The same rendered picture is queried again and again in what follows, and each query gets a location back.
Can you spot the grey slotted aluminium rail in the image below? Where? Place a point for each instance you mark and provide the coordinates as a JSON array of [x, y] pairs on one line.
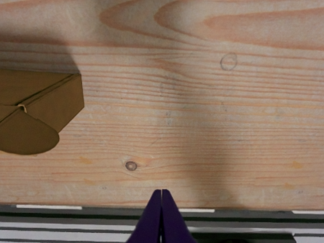
[[65, 225]]

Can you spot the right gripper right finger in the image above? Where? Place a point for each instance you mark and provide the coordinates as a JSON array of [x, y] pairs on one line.
[[173, 226]]

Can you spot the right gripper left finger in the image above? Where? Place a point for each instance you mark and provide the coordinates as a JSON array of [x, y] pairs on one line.
[[148, 228]]

